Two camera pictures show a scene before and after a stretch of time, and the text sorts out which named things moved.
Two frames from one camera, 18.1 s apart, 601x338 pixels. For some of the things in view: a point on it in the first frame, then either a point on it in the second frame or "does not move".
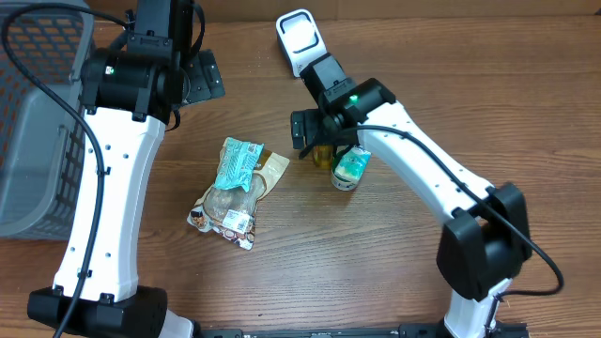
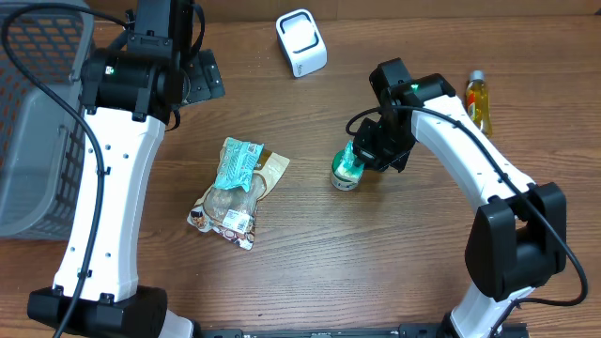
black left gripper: x=207 y=78 does not move
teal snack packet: x=238 y=163 does not move
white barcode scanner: x=300 y=38 does not move
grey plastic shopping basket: x=40 y=142 does not move
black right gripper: x=299 y=130 → x=380 y=153
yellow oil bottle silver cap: x=322 y=156 → x=478 y=101
